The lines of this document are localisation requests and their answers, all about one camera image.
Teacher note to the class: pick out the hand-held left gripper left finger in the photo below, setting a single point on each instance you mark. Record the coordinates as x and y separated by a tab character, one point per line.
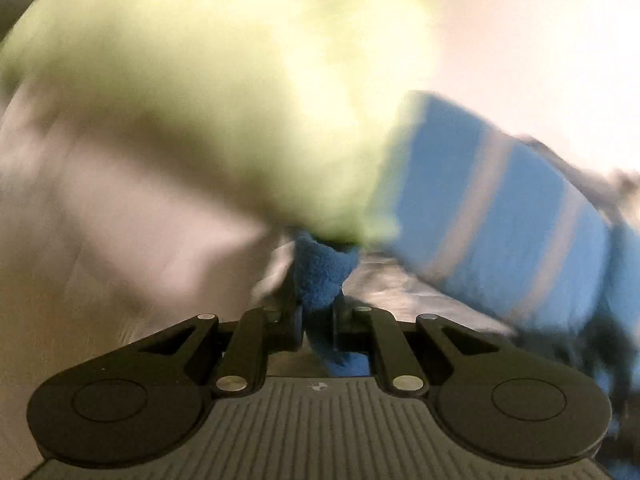
292	330

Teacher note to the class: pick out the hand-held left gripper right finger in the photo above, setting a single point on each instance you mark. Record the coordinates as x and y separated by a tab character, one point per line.
342	330

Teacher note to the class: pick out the blue fleece blanket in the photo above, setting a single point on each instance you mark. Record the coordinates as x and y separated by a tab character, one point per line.
320	270

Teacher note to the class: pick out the blue pillow with grey stripes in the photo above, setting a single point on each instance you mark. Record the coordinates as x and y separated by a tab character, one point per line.
450	185

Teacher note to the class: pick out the light green blanket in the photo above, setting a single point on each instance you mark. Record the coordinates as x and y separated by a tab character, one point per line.
200	85

